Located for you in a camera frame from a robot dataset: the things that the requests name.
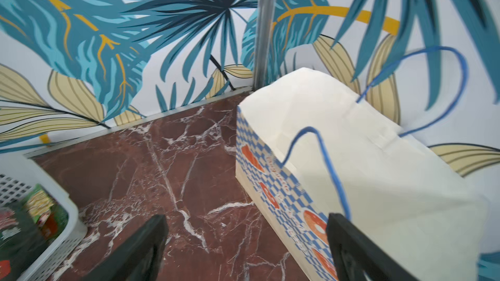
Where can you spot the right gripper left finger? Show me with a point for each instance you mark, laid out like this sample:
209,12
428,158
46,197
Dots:
139,257

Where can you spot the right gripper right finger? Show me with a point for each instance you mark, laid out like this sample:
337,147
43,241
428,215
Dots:
356,257

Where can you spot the checkered paper bag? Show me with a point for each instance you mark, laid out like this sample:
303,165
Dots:
309,146

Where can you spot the light green condiment packet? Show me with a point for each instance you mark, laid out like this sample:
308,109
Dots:
48,215

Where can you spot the white plastic basket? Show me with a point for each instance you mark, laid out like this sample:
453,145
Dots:
18,176

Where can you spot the right aluminium frame post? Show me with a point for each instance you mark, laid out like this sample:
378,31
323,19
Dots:
262,42

